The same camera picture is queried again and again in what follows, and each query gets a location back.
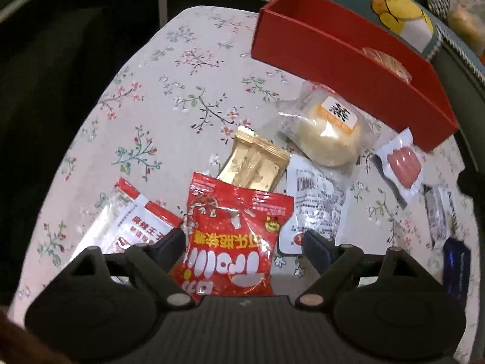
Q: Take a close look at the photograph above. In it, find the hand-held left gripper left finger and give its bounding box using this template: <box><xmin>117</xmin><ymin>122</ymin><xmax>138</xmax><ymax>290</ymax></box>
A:
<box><xmin>70</xmin><ymin>227</ymin><xmax>196</xmax><ymax>309</ymax></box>

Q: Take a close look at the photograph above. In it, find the shiny foil snack packet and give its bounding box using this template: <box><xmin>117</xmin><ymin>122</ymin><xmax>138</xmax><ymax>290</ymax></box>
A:
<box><xmin>422</xmin><ymin>185</ymin><xmax>459</xmax><ymax>249</ymax></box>

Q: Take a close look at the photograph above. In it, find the white and red snack packet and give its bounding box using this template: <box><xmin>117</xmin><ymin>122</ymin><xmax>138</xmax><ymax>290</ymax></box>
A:
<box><xmin>70</xmin><ymin>177</ymin><xmax>184</xmax><ymax>285</ymax></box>

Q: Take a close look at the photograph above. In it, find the gold snack packet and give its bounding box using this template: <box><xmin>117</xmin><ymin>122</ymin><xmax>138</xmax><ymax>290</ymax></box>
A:
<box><xmin>216</xmin><ymin>126</ymin><xmax>292</xmax><ymax>192</ymax></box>

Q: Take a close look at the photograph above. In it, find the blue snack packet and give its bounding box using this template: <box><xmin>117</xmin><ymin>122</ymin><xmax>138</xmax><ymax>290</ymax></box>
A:
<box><xmin>443</xmin><ymin>237</ymin><xmax>471</xmax><ymax>308</ymax></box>

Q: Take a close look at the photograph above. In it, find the clear sausage packet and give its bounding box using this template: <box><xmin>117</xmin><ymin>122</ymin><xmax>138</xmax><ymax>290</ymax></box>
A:
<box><xmin>374</xmin><ymin>128</ymin><xmax>423</xmax><ymax>207</ymax></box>

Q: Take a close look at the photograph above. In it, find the white barcode snack packet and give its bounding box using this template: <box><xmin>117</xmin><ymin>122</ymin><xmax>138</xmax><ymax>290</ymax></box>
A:
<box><xmin>278</xmin><ymin>157</ymin><xmax>351</xmax><ymax>255</ymax></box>

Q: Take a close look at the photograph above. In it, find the plastic bag of fruit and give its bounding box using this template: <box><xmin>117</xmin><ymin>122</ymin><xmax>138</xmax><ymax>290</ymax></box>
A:
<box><xmin>447</xmin><ymin>0</ymin><xmax>485</xmax><ymax>57</ymax></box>

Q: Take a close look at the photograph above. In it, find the teal cartoon cushion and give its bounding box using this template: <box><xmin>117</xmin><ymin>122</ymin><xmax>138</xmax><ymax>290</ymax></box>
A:
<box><xmin>167</xmin><ymin>0</ymin><xmax>444</xmax><ymax>63</ymax></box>

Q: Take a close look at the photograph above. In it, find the steamed cake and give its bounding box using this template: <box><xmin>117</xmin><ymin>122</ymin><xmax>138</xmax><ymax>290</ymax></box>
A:
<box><xmin>275</xmin><ymin>80</ymin><xmax>381</xmax><ymax>167</ymax></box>

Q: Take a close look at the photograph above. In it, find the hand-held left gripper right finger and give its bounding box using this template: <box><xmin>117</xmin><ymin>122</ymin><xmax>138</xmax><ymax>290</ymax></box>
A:
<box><xmin>295</xmin><ymin>229</ymin><xmax>412</xmax><ymax>309</ymax></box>

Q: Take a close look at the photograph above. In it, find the grey-green sofa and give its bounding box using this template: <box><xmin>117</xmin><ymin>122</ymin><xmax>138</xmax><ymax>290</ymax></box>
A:
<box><xmin>424</xmin><ymin>0</ymin><xmax>485</xmax><ymax>130</ymax></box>

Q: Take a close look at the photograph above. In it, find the red cardboard box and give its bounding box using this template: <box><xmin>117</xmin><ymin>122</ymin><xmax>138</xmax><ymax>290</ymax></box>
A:
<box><xmin>250</xmin><ymin>0</ymin><xmax>460</xmax><ymax>153</ymax></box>

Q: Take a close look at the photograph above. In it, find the floral tablecloth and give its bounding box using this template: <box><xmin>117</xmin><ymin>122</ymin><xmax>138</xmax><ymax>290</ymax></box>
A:
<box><xmin>8</xmin><ymin>5</ymin><xmax>482</xmax><ymax>334</ymax></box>

